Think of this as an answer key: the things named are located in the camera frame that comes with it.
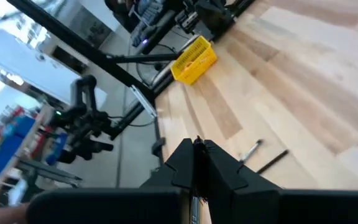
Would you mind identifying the black table clip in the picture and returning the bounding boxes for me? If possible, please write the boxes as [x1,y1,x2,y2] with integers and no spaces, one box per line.
[151,137,167,157]

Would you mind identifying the slim silver-ferrule paintbrush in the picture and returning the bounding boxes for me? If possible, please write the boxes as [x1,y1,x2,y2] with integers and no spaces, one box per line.
[255,149,290,175]

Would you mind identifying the black aluminium table frame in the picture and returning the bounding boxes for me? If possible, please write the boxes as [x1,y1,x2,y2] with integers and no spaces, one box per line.
[6,0,257,141]

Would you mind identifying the yellow plastic basket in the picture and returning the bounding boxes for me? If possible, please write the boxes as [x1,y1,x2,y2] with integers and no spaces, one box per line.
[170,34,218,86]

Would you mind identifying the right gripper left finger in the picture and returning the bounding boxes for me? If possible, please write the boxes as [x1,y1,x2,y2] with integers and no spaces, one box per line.
[140,138,195,191]

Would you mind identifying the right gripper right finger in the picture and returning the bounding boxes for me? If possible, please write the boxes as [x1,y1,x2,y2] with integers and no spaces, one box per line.
[203,139,282,224]

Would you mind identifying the white frame bracket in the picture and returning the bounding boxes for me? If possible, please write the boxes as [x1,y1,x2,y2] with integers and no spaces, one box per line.
[130,85,158,119]

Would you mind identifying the blue shelving unit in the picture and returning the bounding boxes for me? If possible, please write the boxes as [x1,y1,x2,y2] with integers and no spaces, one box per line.
[0,116,68,178]

